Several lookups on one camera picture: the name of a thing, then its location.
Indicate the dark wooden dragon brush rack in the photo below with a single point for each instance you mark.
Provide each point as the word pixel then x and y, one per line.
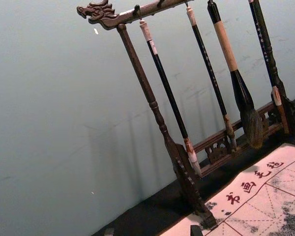
pixel 137 73

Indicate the black brush with white ends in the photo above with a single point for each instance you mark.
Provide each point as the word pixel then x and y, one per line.
pixel 162 73

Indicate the thin black calligraphy brush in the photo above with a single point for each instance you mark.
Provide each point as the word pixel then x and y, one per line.
pixel 207 57

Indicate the black table cloth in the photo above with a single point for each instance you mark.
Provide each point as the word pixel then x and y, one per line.
pixel 159 209

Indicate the small black block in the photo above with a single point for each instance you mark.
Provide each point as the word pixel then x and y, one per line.
pixel 196 231

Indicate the black brush with white characters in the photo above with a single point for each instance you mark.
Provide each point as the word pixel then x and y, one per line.
pixel 259 35

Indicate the white gridded calligraphy felt mat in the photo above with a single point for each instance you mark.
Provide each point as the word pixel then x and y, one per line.
pixel 260 209

